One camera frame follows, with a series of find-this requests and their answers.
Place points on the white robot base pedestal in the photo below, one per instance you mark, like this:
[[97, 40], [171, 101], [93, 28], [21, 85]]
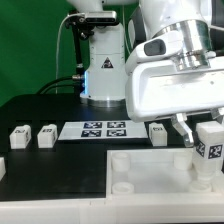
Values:
[[105, 78]]

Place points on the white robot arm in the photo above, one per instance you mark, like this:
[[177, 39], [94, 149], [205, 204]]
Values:
[[186, 20]]

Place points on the grey camera on mount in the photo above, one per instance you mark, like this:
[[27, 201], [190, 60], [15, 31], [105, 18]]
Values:
[[87, 19]]

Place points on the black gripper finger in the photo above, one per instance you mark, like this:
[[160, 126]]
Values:
[[179, 123], [218, 114]]

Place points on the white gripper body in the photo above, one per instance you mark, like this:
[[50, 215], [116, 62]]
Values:
[[156, 89]]

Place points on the white block at left edge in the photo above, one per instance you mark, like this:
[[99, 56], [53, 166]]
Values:
[[2, 168]]

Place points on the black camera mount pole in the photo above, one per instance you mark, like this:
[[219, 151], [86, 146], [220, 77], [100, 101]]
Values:
[[79, 62]]

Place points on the white square tabletop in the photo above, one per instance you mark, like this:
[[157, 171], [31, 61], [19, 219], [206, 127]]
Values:
[[154, 172]]

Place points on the white sheet with AprilTags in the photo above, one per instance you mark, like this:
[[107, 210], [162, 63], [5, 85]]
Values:
[[99, 130]]

